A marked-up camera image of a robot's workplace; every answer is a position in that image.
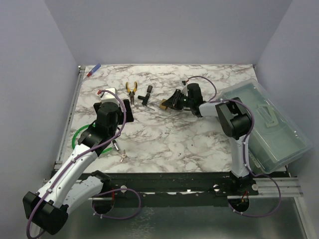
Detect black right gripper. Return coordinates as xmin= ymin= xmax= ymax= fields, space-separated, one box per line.
xmin=162 ymin=90 xmax=193 ymax=111

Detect brass padlock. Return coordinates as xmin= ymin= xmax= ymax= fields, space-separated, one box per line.
xmin=146 ymin=99 xmax=168 ymax=111

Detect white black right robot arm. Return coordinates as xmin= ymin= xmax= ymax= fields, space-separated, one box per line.
xmin=161 ymin=83 xmax=255 ymax=195

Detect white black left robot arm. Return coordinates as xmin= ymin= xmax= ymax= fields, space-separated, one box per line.
xmin=22 ymin=100 xmax=134 ymax=239

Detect yellow black pliers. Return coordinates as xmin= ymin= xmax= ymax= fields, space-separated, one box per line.
xmin=126 ymin=81 xmax=138 ymax=105

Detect black T-shaped pipe fitting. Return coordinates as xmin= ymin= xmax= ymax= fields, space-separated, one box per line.
xmin=138 ymin=85 xmax=153 ymax=106

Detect small wing bolt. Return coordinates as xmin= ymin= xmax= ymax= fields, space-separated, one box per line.
xmin=120 ymin=150 xmax=127 ymax=162

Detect blue red screwdriver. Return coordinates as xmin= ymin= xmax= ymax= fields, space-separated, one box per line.
xmin=86 ymin=64 xmax=101 ymax=77

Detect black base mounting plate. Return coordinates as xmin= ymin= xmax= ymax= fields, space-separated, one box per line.
xmin=90 ymin=171 xmax=258 ymax=211

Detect clear plastic storage box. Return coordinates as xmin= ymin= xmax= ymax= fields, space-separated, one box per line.
xmin=218 ymin=79 xmax=312 ymax=174

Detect aluminium rail frame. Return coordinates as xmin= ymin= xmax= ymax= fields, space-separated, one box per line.
xmin=43 ymin=65 xmax=86 ymax=184

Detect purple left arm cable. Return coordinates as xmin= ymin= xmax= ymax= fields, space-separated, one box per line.
xmin=26 ymin=90 xmax=143 ymax=239

